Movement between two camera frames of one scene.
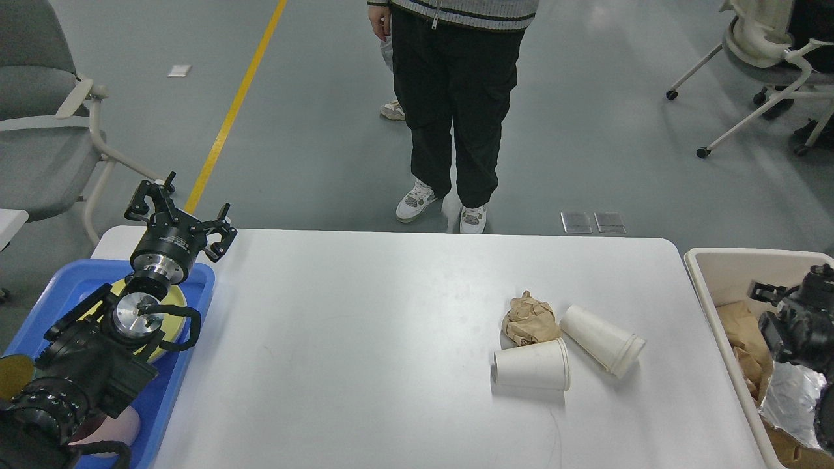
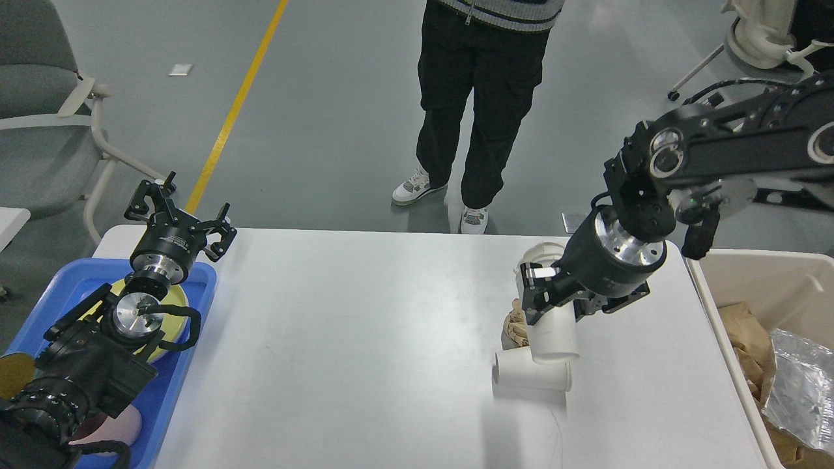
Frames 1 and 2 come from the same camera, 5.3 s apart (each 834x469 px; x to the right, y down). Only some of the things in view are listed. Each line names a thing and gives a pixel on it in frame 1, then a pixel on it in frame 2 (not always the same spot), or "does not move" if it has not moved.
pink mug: [124, 428] does not move
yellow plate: [172, 326] does not move
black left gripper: [170, 243] does not move
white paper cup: [615, 350] -> [556, 338]
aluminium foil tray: [791, 400] does not move
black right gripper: [782, 333] -> [601, 258]
